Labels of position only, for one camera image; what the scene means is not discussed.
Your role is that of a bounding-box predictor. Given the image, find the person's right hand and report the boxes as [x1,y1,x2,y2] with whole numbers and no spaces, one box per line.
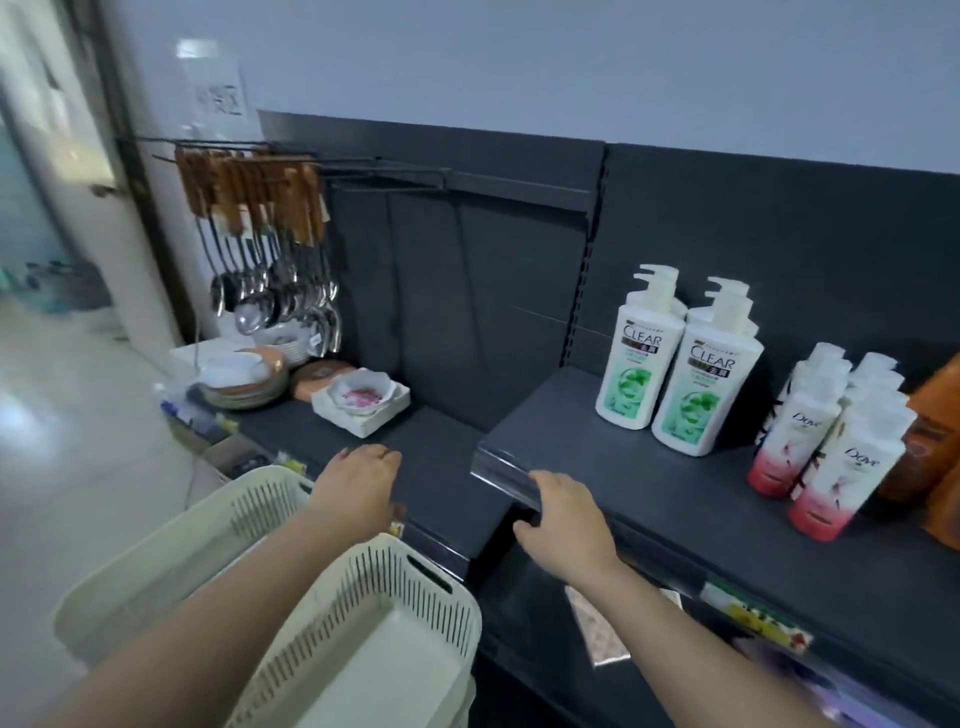
[512,470,625,595]

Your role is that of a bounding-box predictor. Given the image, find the person's left hand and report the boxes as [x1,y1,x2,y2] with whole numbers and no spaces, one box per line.
[307,443,406,543]

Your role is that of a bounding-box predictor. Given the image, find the cream slotted plastic basket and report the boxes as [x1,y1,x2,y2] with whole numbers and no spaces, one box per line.
[50,464,316,669]
[224,533,484,728]

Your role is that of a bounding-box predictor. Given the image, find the group of small bottles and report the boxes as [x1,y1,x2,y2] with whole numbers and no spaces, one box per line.
[746,342,918,543]

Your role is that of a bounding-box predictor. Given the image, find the dark grey shelf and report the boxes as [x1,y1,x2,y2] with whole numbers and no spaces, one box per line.
[187,110,960,728]

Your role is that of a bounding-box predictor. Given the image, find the person's left forearm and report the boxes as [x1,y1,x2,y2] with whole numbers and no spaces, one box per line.
[44,506,361,728]

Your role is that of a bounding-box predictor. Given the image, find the person's right forearm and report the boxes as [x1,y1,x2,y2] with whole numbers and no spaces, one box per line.
[581,558,834,728]

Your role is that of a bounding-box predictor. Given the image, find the white square dish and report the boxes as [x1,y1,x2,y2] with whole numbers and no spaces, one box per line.
[311,367,412,440]

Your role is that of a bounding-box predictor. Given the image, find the white floral bowl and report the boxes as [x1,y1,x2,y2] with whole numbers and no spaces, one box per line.
[327,367,397,416]

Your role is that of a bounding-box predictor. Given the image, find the pink patterned flat packet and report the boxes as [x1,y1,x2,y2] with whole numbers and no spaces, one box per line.
[563,584,631,669]

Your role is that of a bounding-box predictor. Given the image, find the orange dome bowl with sticker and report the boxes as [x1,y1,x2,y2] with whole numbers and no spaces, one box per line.
[288,358,358,404]

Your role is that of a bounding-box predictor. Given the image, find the stack of orange cream plates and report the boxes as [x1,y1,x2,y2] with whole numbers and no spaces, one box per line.
[196,346,290,412]

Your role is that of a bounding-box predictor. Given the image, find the white ribbed scalloped bowl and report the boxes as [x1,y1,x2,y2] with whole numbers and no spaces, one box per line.
[254,322,316,367]

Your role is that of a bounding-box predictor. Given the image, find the brown cardboard tray box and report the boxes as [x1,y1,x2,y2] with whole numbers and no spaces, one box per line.
[168,419,230,457]

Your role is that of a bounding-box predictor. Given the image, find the clear blue plastic box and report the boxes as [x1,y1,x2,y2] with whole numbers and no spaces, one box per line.
[153,382,241,445]

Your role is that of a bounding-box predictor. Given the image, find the white plastic box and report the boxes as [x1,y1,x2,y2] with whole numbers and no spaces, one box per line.
[168,337,245,376]

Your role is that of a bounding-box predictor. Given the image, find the row of hanging steel ladles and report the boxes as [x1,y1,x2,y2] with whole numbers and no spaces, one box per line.
[172,146,344,360]

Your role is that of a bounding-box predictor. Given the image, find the pile of pastel small packets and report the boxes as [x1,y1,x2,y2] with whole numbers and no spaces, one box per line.
[731,637,928,728]

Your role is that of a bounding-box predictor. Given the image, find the grey plastic bin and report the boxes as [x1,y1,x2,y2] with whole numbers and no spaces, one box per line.
[63,258,115,313]

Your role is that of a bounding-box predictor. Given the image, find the cream wooden door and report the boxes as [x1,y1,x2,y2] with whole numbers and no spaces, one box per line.
[0,0,181,373]

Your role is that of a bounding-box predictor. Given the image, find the blue cardboard display stand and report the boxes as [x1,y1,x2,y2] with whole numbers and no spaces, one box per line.
[0,112,76,316]

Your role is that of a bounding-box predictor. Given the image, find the brown wooden door frame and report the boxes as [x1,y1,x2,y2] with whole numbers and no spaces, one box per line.
[63,0,200,346]

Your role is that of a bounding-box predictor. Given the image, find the white paper wall sign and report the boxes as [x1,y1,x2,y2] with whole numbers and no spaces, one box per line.
[178,41,250,123]

